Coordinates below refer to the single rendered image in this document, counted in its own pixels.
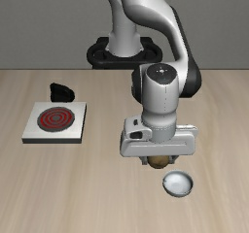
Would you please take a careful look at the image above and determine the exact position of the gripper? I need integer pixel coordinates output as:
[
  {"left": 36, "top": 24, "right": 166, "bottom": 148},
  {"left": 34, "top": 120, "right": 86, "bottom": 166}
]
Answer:
[{"left": 119, "top": 115, "right": 199, "bottom": 166}]

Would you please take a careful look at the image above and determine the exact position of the brown kiwi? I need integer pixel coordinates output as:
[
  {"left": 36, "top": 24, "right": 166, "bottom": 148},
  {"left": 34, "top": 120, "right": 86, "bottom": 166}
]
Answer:
[{"left": 146, "top": 156, "right": 171, "bottom": 170}]

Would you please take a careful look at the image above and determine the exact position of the white bowl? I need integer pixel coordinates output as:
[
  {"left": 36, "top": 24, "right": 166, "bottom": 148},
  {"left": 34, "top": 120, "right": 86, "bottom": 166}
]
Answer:
[{"left": 161, "top": 169, "right": 195, "bottom": 198}]

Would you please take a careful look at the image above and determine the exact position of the white stove plate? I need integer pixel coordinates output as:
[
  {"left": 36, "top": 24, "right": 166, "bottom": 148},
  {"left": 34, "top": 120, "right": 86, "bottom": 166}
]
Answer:
[{"left": 21, "top": 101, "right": 88, "bottom": 145}]

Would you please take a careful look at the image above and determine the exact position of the black curved object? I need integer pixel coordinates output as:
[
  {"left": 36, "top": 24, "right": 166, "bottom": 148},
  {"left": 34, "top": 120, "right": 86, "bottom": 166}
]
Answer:
[{"left": 49, "top": 82, "right": 76, "bottom": 103}]

